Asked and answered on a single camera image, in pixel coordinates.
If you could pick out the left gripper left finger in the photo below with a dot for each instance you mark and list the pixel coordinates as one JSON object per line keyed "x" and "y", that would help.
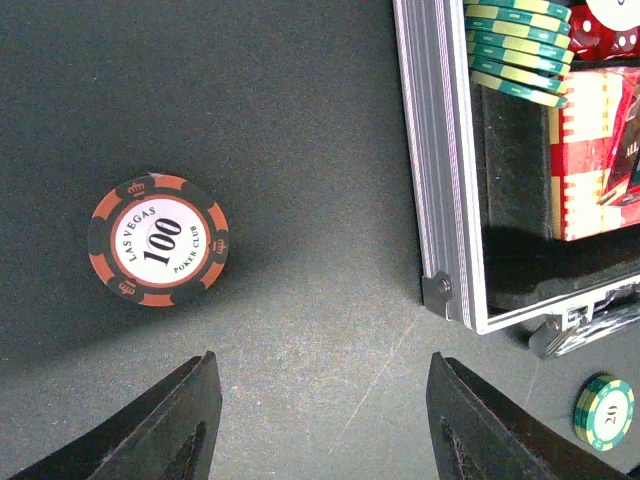
{"x": 168, "y": 432}

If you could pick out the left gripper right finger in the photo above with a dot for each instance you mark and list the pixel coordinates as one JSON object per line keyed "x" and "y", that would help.
{"x": 479, "y": 433}

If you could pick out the green poker chip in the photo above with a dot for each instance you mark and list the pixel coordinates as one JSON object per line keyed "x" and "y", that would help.
{"x": 604, "y": 411}

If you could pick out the red black poker chip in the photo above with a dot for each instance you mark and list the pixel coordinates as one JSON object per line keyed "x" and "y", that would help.
{"x": 158, "y": 240}

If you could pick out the aluminium poker case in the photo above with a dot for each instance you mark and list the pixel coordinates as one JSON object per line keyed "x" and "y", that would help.
{"x": 481, "y": 170}

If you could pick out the red orange card deck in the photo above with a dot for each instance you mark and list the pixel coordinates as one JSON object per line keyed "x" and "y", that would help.
{"x": 594, "y": 144}

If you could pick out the red die pair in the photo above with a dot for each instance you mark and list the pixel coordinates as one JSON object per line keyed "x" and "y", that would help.
{"x": 592, "y": 41}

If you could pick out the white dealer button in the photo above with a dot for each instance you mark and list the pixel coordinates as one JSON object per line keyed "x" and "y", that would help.
{"x": 617, "y": 15}

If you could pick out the green yellow chip stack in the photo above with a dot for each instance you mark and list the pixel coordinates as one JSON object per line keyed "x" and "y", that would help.
{"x": 520, "y": 48}

